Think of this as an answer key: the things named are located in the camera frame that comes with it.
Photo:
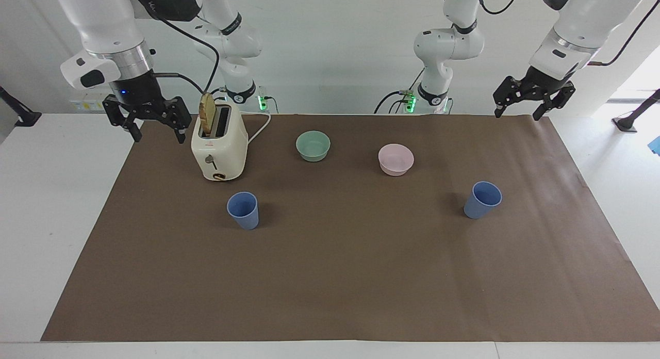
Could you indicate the green bowl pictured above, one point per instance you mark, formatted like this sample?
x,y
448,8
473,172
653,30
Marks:
x,y
313,146

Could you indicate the blue cup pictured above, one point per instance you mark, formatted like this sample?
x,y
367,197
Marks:
x,y
243,211
482,200

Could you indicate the black stand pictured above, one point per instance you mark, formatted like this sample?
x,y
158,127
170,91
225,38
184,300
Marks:
x,y
18,111
637,114

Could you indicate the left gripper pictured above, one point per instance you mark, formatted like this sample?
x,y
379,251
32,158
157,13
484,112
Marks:
x,y
544,80

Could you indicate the blue object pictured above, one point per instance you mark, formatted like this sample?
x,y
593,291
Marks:
x,y
656,145

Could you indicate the white wall socket strip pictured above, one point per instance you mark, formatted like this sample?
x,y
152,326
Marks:
x,y
90,103

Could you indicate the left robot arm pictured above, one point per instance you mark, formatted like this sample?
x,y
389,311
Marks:
x,y
588,23

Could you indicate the cream toaster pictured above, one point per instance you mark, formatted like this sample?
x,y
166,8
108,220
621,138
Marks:
x,y
219,145

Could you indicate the pink bowl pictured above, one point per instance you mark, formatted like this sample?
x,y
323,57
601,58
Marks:
x,y
396,160

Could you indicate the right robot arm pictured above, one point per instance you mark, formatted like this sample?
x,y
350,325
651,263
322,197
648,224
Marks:
x,y
103,23

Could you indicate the toast slice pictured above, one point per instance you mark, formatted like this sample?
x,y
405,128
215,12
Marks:
x,y
207,114

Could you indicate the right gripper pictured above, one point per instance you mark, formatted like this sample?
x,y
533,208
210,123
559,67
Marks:
x,y
135,93

